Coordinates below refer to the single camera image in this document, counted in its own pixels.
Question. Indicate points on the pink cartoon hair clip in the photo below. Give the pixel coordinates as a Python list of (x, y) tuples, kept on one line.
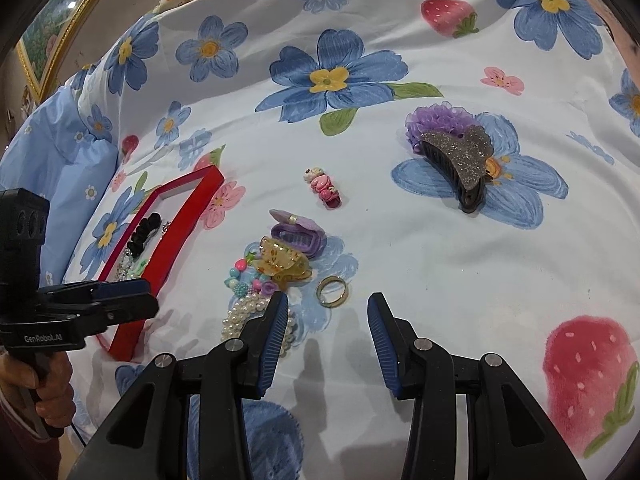
[(322, 187)]

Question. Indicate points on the gold framed painting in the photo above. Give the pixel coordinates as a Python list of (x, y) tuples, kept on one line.
[(55, 25)]

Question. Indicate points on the person's left hand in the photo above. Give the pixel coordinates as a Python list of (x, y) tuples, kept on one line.
[(62, 390)]

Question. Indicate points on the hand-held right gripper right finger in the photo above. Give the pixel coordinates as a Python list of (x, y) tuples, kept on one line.
[(382, 345)]

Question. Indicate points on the floral strawberry bedsheet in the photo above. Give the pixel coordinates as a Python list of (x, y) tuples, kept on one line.
[(400, 260)]

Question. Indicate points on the glitter grey hair claw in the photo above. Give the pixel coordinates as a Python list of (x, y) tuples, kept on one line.
[(450, 152)]

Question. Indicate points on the yellow translucent hair claw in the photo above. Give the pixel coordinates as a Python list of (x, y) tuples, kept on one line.
[(280, 260)]

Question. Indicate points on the purple hair claw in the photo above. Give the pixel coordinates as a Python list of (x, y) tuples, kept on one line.
[(300, 237)]

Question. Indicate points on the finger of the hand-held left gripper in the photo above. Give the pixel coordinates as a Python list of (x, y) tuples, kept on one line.
[(127, 287), (130, 307)]

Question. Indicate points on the light blue pillow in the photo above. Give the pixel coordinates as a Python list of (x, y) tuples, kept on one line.
[(60, 160)]

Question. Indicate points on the purple scrunchie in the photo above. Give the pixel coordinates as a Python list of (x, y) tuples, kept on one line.
[(435, 117)]

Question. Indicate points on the red shallow box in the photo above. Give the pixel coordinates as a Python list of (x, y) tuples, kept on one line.
[(202, 192)]

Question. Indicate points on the black scrunchie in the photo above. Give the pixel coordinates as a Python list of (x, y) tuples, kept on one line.
[(142, 235)]

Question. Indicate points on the person's left forearm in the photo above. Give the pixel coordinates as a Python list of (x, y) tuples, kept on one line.
[(20, 445)]

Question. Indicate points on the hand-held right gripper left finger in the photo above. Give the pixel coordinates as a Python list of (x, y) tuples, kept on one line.
[(272, 345)]

